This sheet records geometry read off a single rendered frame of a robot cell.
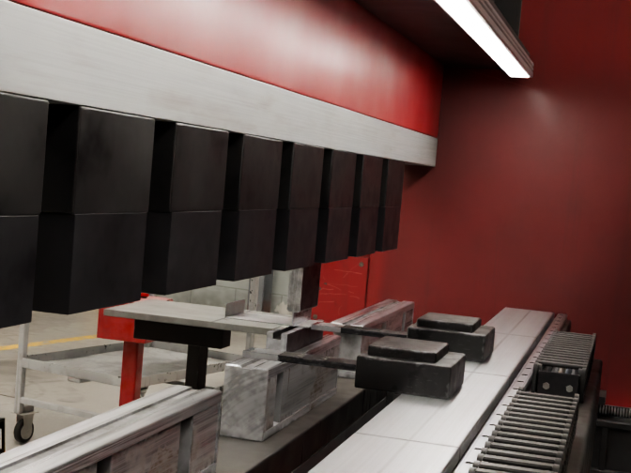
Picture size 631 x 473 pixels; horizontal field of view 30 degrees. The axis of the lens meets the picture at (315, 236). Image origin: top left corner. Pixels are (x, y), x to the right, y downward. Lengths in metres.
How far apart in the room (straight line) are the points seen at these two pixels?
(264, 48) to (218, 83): 0.15
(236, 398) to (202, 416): 0.24
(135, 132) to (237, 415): 0.60
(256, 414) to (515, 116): 1.21
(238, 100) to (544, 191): 1.35
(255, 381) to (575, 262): 1.16
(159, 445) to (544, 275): 1.48
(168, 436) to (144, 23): 0.43
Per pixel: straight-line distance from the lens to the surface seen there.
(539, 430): 0.95
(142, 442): 1.17
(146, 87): 1.05
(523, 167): 2.55
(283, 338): 1.65
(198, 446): 1.31
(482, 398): 1.37
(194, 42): 1.15
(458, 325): 1.66
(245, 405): 1.54
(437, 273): 2.58
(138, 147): 1.04
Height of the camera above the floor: 1.22
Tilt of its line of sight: 3 degrees down
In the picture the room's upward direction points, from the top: 5 degrees clockwise
